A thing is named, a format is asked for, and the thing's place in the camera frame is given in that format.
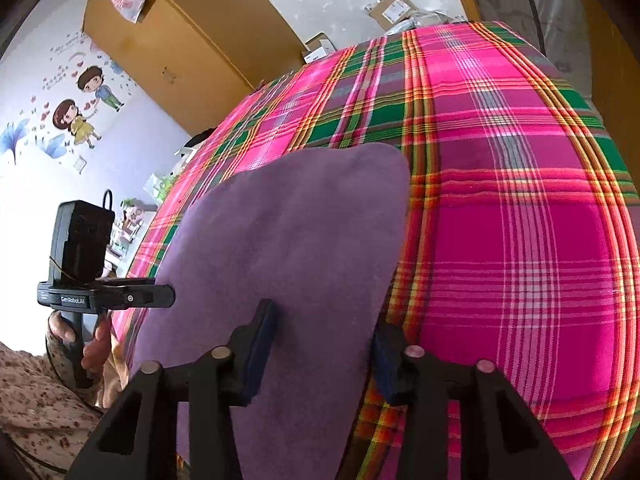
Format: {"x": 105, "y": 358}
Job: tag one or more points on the green and white box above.
{"x": 160, "y": 187}

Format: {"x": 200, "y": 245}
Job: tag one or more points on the grey plastic parcel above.
{"x": 420, "y": 22}

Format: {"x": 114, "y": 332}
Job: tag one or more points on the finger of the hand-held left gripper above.
{"x": 152, "y": 296}

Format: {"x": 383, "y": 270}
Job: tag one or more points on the black cloth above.
{"x": 202, "y": 137}

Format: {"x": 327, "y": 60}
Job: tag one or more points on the brown cardboard box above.
{"x": 392, "y": 7}

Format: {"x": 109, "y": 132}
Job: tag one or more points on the pink plaid blanket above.
{"x": 500, "y": 210}

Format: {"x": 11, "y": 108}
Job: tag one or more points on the plastic doorway curtain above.
{"x": 540, "y": 20}

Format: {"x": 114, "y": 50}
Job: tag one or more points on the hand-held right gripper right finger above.
{"x": 386, "y": 365}

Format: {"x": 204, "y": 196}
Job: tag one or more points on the person's left hand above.
{"x": 97, "y": 350}

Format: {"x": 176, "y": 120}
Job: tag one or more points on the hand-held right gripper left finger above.
{"x": 262, "y": 355}

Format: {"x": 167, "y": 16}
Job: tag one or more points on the wooden wardrobe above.
{"x": 200, "y": 35}

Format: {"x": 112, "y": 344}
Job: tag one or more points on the white wall switch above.
{"x": 81, "y": 165}

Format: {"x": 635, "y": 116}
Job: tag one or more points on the person's left forearm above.
{"x": 30, "y": 410}

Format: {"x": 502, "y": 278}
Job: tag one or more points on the cartoon wall sticker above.
{"x": 75, "y": 120}

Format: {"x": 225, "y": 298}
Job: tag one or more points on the purple fleece garment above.
{"x": 280, "y": 240}

